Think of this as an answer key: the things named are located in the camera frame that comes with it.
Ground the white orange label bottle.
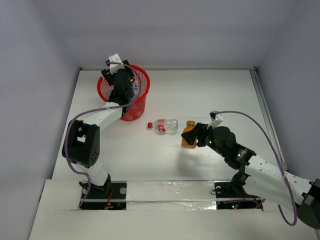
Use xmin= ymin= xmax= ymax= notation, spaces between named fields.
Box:
xmin=131 ymin=80 xmax=140 ymax=95

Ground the red label cola bottle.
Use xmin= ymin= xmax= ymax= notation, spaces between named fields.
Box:
xmin=147 ymin=118 xmax=179 ymax=134

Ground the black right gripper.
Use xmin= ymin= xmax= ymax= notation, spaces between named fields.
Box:
xmin=181 ymin=121 xmax=227 ymax=158

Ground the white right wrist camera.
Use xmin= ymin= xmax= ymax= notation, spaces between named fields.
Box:
xmin=207 ymin=110 xmax=223 ymax=129

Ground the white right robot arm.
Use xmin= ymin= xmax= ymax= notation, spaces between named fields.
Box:
xmin=181 ymin=123 xmax=320 ymax=230

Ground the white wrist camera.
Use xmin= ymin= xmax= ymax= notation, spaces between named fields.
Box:
xmin=207 ymin=110 xmax=223 ymax=129
xmin=105 ymin=53 xmax=125 ymax=75

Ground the red mesh plastic bin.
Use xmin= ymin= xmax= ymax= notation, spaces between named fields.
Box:
xmin=96 ymin=64 xmax=150 ymax=122

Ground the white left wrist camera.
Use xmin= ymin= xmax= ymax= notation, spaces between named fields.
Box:
xmin=105 ymin=53 xmax=125 ymax=75

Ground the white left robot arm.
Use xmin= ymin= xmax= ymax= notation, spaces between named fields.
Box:
xmin=62 ymin=56 xmax=139 ymax=198

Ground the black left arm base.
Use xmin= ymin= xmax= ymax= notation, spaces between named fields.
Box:
xmin=80 ymin=181 xmax=127 ymax=211

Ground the orange juice bottle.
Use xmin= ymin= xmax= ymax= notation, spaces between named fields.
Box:
xmin=181 ymin=120 xmax=197 ymax=150

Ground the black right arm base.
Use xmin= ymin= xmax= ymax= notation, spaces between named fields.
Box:
xmin=210 ymin=173 xmax=264 ymax=210

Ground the aluminium rail on right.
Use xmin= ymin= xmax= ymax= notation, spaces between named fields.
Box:
xmin=249 ymin=67 xmax=285 ymax=163

